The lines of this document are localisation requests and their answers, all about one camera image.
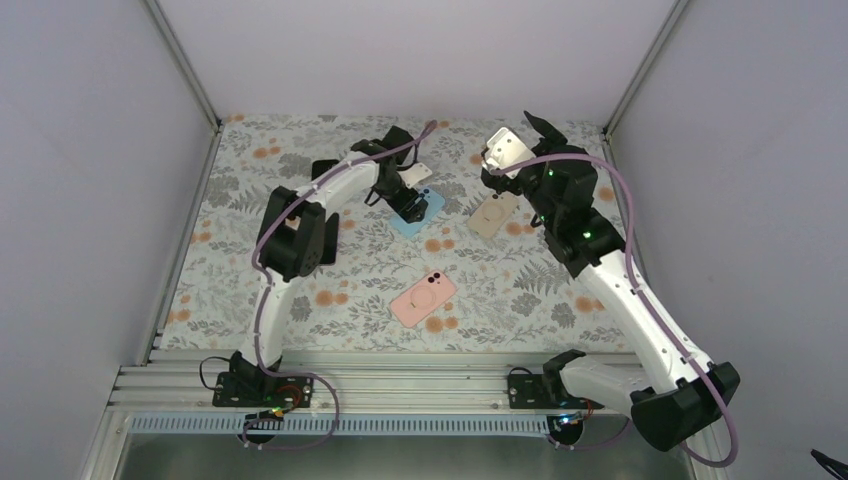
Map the black phone case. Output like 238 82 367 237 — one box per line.
311 159 339 180

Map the black smartphone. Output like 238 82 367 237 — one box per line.
320 213 340 266

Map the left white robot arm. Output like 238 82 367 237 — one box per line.
238 120 437 405

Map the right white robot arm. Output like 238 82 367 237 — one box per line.
481 116 740 452

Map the light blue phone case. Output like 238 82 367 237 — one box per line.
389 187 446 238

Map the beige phone case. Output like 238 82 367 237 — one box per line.
467 192 519 239

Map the pink phone case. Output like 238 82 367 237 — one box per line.
389 270 457 328

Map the floral patterned table mat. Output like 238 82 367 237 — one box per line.
161 115 629 353

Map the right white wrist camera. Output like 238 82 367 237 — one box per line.
482 127 536 179

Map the aluminium corner frame post right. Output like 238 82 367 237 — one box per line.
602 0 691 139

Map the aluminium corner frame post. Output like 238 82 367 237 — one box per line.
602 0 691 139
141 0 222 132

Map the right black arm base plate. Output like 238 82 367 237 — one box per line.
506 367 605 410

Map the aluminium corner frame post left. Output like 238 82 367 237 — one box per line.
141 0 222 132

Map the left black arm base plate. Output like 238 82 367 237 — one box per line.
212 372 314 410

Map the grey slotted cable duct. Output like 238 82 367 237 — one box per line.
127 412 579 437

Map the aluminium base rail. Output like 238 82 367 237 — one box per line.
108 350 552 414

